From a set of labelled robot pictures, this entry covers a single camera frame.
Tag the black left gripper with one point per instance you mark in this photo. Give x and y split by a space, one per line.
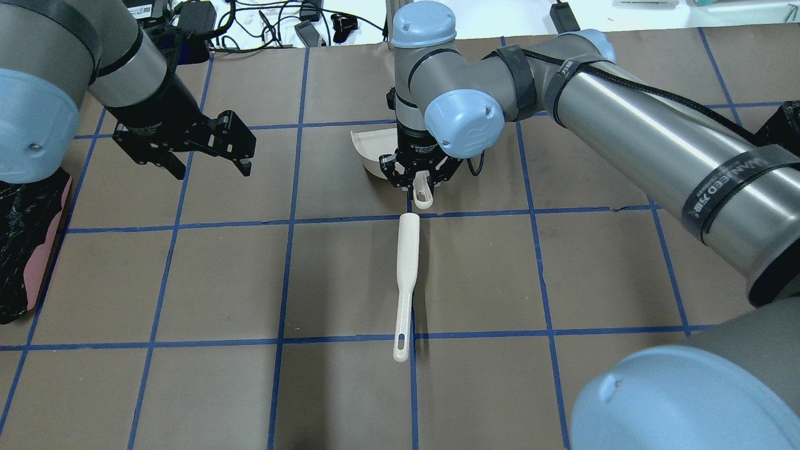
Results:
161 105

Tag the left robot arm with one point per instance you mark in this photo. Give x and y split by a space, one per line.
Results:
54 53

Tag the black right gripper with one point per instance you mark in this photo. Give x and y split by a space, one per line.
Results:
413 142

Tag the white hand brush black bristles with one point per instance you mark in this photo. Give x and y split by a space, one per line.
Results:
406 275

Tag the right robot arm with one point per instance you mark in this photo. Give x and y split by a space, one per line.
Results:
734 386

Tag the beige plastic dustpan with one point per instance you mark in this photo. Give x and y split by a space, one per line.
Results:
371 145

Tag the black power adapter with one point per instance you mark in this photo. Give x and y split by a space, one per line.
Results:
563 18

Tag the black power brick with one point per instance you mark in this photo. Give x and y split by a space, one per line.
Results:
196 17

